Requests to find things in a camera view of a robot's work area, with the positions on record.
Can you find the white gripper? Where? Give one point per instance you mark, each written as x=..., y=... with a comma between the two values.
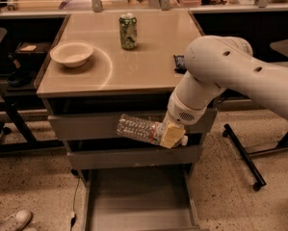
x=181, y=112

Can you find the clear plastic water bottle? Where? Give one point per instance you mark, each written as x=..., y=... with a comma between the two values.
x=140, y=129

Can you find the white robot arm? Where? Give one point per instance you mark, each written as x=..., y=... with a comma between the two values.
x=213, y=65

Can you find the grey top drawer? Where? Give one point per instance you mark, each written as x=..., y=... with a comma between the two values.
x=96, y=117

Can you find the grey middle drawer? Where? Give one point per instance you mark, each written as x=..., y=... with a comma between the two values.
x=122, y=152

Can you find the grey open bottom drawer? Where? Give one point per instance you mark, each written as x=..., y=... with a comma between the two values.
x=140, y=199

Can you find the grey drawer cabinet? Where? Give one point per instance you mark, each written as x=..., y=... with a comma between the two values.
x=112, y=70

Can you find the dark blue snack packet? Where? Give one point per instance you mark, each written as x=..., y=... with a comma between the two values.
x=179, y=64

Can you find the black wheeled stand base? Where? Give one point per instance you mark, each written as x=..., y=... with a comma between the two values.
x=248, y=153

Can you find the green soda can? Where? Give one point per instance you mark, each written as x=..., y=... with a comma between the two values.
x=128, y=31

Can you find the white bowl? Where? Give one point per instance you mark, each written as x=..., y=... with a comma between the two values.
x=71, y=53

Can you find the white sneaker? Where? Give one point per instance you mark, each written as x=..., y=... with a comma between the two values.
x=17, y=221

